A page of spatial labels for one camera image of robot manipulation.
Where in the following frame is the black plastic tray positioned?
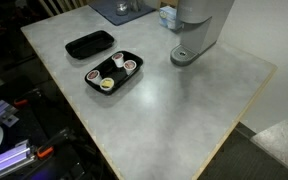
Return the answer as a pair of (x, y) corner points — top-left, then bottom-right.
(64, 29), (116, 61)
(84, 50), (145, 96)

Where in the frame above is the yellow lid coffee pod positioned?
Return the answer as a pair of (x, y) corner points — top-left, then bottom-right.
(99, 77), (116, 92)

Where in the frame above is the red lid coffee pod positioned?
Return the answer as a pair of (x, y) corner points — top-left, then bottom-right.
(86, 69), (103, 86)
(123, 59), (138, 76)
(111, 52), (125, 69)

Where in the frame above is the light blue tissue box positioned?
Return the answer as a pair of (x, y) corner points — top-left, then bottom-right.
(158, 5), (182, 31)

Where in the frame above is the grey coffee machine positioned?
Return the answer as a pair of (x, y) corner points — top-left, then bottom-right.
(169, 0), (236, 67)

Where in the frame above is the dark blue cloth mat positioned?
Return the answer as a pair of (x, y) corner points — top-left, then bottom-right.
(88, 0), (157, 27)

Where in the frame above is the short glass jar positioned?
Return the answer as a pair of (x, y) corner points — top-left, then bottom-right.
(115, 1), (130, 17)

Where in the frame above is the silver metal holder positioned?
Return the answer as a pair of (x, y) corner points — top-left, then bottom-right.
(129, 0), (142, 13)

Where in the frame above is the wooden chair back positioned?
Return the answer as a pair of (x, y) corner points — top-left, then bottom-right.
(38, 0), (89, 18)

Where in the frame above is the speckled grey countertop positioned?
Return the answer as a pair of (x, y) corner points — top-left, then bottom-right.
(250, 109), (288, 180)

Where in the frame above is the orange handled black clamp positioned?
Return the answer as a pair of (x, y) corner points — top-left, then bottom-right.
(13, 87), (44, 108)
(36, 127), (76, 160)

